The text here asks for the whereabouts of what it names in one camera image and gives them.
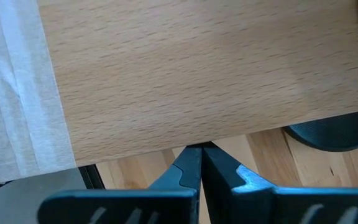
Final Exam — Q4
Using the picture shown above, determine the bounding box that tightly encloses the black rubber slide sandal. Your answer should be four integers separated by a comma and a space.
283, 109, 358, 153

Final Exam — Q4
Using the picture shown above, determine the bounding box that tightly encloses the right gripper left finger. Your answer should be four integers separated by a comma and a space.
37, 141, 203, 224

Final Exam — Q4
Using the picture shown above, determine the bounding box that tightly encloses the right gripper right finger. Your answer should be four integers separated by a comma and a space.
202, 141, 358, 224

